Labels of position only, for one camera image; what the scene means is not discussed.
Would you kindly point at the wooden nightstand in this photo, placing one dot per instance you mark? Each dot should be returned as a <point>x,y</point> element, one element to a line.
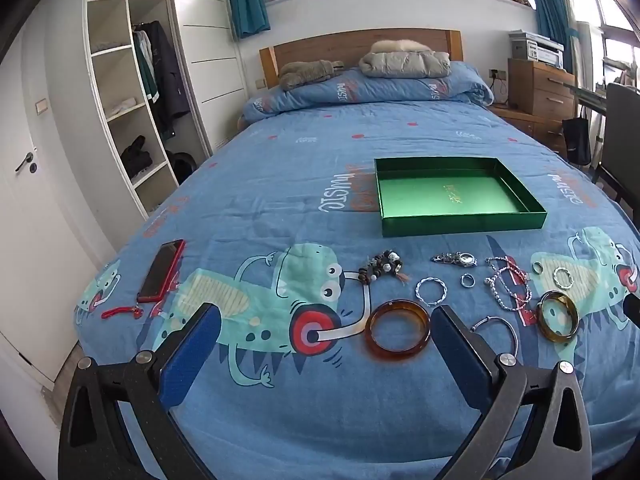
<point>530,127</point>

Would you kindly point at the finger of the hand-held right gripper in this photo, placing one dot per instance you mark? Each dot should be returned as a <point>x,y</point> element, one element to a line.
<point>634,310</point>

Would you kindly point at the white green hanging garment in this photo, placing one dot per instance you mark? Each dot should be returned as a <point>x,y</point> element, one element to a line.
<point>145,60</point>

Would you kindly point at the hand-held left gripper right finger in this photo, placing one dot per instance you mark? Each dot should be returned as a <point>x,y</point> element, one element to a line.
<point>457,355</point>

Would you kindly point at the silver wristwatch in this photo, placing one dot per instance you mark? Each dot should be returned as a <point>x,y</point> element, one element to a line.
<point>467,260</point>

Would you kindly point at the wooden drawer chest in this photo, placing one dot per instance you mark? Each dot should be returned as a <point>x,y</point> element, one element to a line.
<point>542,90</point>

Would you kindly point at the window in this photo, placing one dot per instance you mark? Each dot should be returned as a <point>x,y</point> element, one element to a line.
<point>610,10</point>

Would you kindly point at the wall socket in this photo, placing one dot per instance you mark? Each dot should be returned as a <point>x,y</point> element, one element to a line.
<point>497,74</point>

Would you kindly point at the wooden headboard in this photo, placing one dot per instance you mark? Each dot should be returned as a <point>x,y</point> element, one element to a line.
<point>320,45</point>

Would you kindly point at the black folded clothes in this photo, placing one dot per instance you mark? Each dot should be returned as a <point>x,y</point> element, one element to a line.
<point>136,157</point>

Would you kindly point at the green shallow box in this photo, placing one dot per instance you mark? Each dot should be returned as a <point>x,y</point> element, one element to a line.
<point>440,195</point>

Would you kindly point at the red smartphone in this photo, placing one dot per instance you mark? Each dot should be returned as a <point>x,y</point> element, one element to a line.
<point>160,272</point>

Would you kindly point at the dark brown amber bangle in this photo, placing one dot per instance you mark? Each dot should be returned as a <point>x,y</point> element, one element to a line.
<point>556,337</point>

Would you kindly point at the dark chair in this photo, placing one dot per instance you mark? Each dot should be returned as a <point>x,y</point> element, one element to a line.
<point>620,130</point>

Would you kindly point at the beige down jacket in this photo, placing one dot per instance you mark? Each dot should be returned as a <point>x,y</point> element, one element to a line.
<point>400,64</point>

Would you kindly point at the dark hanging jacket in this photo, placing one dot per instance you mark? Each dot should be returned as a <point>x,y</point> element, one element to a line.
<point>167,75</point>

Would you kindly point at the grey plush garment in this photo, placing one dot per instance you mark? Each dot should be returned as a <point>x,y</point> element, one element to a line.
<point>305,72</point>

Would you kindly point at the blue cartoon printed bedspread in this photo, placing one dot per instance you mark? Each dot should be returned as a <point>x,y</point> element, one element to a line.
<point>300,185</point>

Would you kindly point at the light folded clothes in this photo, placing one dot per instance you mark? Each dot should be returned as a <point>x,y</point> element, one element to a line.
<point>127,106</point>

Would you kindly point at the folded blue quilt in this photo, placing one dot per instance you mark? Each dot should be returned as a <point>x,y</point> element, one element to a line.
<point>390,87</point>

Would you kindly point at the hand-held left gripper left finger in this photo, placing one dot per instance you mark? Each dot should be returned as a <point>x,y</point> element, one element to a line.
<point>192,355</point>

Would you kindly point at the silver bangle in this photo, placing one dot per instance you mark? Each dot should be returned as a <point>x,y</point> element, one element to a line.
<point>512,332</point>

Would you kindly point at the white printer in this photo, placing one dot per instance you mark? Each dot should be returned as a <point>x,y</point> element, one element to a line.
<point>537,50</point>

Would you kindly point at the white wardrobe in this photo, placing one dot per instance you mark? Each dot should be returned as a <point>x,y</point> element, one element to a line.
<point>210,60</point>

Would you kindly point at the white door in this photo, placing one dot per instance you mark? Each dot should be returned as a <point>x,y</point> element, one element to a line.
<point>35,235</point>

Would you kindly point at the orange amber bangle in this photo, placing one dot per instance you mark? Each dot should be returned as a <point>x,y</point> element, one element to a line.
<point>395,353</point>

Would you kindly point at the black bag in wardrobe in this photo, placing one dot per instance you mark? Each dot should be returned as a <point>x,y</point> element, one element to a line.
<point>182,165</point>

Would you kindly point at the black tote bag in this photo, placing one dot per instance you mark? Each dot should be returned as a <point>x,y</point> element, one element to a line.
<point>577,142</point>

